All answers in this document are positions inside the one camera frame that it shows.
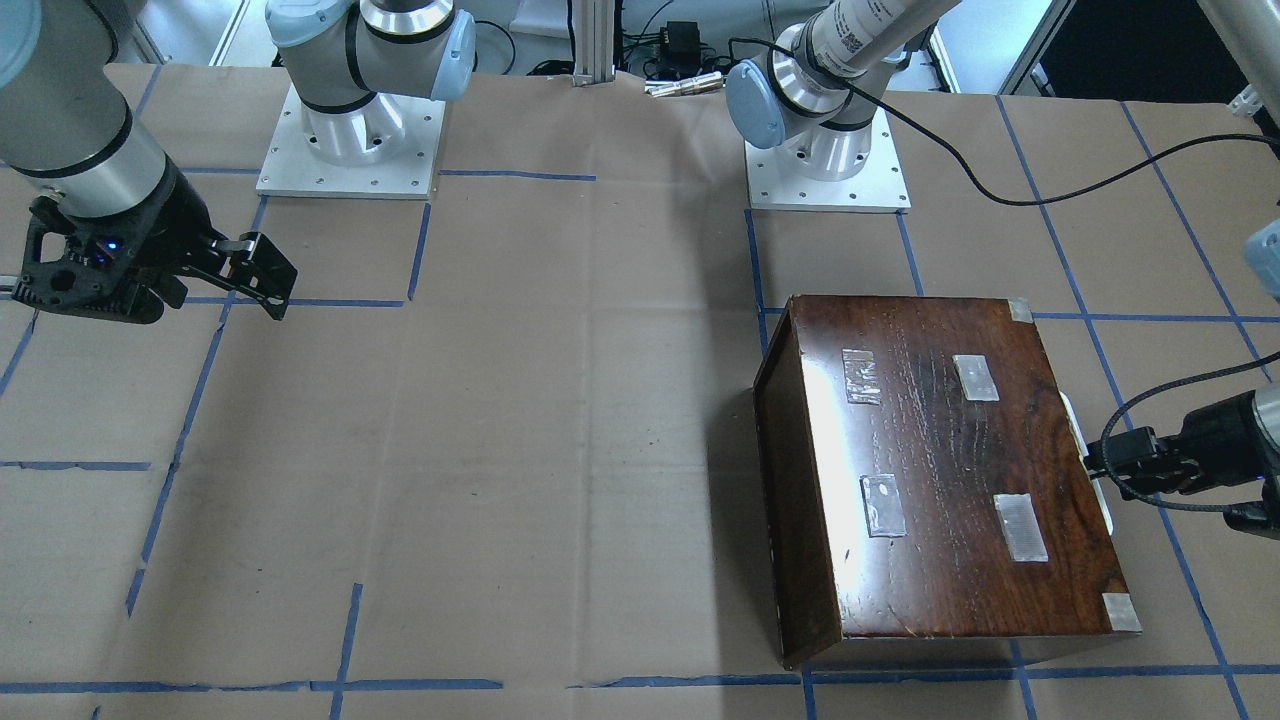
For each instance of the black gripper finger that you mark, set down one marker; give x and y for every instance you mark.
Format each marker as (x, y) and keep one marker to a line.
(1127, 448)
(1160, 474)

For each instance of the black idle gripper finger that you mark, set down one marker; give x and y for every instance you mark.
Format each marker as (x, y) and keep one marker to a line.
(259, 270)

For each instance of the black gripper body over cabinet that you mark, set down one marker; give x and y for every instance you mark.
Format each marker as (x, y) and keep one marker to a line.
(1213, 437)

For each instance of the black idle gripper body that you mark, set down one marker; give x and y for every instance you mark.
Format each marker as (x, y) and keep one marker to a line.
(176, 232)

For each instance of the silver robot arm over cabinet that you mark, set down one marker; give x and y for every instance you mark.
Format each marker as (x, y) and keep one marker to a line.
(823, 68)

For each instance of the dark wooden drawer cabinet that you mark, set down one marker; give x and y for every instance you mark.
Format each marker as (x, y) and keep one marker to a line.
(947, 594)

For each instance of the silver connector block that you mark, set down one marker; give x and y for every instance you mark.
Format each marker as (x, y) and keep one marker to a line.
(698, 85)

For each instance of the grey tape patch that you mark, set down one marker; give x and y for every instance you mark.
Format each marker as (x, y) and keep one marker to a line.
(1022, 532)
(976, 378)
(862, 385)
(883, 506)

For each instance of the black power adapter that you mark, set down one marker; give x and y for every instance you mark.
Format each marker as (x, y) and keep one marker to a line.
(679, 45)

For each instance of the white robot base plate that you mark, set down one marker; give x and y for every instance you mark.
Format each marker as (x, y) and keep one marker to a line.
(385, 150)

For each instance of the second white robot base plate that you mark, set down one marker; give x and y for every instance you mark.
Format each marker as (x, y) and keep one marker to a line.
(829, 170)

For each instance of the aluminium extrusion post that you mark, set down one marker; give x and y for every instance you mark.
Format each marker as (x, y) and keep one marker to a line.
(593, 27)

